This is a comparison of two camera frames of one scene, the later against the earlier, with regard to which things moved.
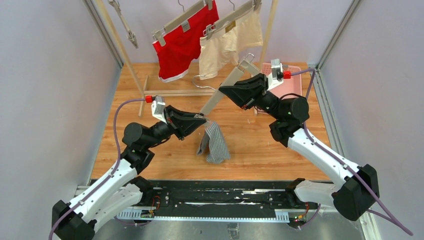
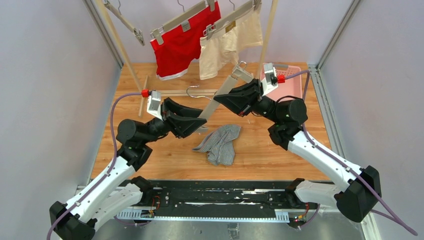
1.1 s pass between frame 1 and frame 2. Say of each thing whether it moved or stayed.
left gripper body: stayed
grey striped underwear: moved
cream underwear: stayed
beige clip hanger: moved
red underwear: stayed
